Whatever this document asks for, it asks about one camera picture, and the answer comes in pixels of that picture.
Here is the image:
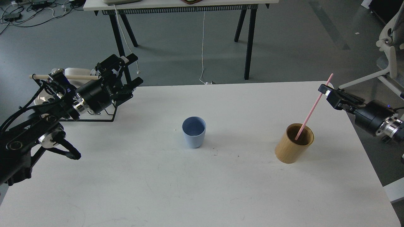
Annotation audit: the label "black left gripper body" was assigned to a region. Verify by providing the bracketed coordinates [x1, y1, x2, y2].
[76, 78, 133, 114]

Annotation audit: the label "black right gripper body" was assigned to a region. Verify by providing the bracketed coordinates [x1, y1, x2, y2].
[353, 100, 398, 137]

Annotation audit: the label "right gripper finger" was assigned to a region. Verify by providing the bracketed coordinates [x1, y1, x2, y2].
[326, 92, 359, 114]
[318, 84, 365, 104]

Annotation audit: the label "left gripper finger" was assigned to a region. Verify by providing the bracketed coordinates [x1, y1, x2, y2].
[95, 54, 139, 83]
[122, 77, 143, 96]

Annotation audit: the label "pink chopstick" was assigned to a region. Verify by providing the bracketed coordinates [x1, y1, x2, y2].
[294, 92, 324, 141]

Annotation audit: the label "blue plastic cup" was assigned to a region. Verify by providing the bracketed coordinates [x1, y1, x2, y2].
[182, 116, 206, 148]

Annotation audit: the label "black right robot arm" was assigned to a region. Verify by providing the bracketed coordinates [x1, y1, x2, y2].
[318, 84, 404, 143]

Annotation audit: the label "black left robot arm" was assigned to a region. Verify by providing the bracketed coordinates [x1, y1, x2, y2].
[1, 53, 143, 186]

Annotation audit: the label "white mug in rack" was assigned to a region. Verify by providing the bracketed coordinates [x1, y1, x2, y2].
[64, 67, 99, 87]

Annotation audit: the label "white background table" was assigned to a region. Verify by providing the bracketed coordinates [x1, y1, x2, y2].
[83, 0, 280, 87]

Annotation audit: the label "bamboo cylinder holder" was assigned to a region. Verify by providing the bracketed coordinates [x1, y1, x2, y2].
[275, 123, 314, 164]

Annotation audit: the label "black wire dish rack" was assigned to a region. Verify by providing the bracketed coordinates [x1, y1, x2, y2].
[29, 69, 139, 122]

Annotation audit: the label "white hanging cable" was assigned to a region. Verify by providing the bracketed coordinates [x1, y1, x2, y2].
[199, 11, 212, 85]
[114, 4, 140, 75]

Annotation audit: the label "floor cables and adapters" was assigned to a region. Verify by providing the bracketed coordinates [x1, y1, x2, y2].
[0, 0, 86, 34]

